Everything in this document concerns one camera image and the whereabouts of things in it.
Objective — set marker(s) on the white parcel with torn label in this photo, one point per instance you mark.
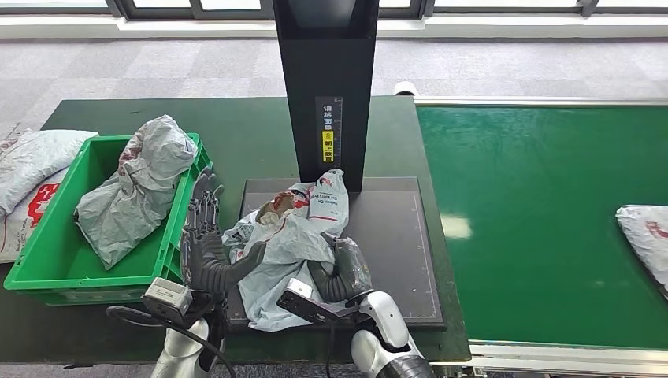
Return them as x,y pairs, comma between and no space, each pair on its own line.
292,245

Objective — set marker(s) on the black yellow instruction sticker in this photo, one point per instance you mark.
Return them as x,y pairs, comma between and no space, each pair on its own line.
328,146

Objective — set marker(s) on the plain grey poly parcel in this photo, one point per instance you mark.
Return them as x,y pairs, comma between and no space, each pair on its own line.
151,151

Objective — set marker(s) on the white window sill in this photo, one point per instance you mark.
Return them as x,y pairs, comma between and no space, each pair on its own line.
156,28

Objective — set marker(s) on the black inbound scanner machine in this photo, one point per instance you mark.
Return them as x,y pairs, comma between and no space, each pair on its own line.
396,250

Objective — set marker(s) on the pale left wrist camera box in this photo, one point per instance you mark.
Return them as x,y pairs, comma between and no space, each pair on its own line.
167,297

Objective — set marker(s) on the green plastic crate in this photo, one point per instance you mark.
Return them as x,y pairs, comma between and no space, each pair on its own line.
52,250

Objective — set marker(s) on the dark window frame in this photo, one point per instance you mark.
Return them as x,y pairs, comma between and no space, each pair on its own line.
235,15

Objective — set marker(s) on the grey poly bag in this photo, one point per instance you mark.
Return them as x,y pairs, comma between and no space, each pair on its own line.
36,161

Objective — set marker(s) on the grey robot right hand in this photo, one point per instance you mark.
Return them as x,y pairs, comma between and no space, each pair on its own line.
352,271

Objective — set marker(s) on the green conveyor belt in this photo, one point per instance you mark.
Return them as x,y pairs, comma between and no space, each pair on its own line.
548,182

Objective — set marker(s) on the white parcel with red print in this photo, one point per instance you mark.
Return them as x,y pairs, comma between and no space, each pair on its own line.
647,235

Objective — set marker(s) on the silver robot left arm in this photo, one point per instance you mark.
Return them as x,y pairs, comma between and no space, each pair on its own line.
180,355

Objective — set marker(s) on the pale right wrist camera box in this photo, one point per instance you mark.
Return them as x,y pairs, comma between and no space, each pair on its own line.
308,309

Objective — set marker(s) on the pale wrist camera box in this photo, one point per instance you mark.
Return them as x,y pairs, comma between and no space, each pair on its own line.
308,309
167,297

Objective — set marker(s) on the white conveyor roller end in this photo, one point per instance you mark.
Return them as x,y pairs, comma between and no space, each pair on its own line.
406,88

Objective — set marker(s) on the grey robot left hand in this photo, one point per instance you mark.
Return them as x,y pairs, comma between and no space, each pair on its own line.
206,261

